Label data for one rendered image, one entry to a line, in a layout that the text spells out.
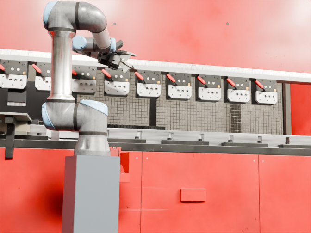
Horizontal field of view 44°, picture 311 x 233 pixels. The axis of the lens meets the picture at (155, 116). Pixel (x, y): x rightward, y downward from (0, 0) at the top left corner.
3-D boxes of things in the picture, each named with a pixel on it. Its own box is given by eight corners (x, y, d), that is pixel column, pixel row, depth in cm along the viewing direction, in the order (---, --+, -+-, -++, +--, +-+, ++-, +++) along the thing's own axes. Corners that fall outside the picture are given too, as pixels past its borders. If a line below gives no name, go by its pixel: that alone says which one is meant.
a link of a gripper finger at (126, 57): (133, 63, 203) (120, 64, 208) (137, 54, 206) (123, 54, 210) (131, 59, 201) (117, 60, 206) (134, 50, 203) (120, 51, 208)
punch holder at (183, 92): (168, 97, 242) (168, 71, 244) (164, 99, 250) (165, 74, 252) (191, 98, 245) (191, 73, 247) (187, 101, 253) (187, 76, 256)
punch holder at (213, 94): (199, 99, 246) (199, 73, 248) (194, 101, 254) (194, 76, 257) (220, 100, 249) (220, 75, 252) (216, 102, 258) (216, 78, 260)
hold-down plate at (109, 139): (95, 142, 224) (95, 137, 225) (94, 143, 229) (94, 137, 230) (146, 144, 231) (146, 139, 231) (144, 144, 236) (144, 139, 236)
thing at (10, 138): (2, 156, 196) (4, 114, 198) (6, 157, 210) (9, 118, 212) (10, 157, 196) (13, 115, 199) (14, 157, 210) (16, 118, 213)
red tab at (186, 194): (181, 200, 222) (181, 188, 223) (180, 200, 224) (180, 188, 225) (205, 200, 225) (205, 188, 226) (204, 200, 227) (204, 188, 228)
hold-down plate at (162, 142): (162, 144, 233) (162, 139, 233) (160, 145, 238) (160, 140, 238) (209, 146, 239) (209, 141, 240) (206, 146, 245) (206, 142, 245)
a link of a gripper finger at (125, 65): (128, 76, 219) (116, 68, 214) (132, 68, 221) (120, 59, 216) (132, 76, 217) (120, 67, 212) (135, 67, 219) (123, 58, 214)
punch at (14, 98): (7, 105, 223) (8, 88, 225) (7, 105, 225) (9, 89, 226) (25, 106, 225) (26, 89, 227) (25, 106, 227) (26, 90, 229)
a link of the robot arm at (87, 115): (105, 131, 156) (107, 98, 158) (72, 131, 156) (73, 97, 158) (108, 134, 168) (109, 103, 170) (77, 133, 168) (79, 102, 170)
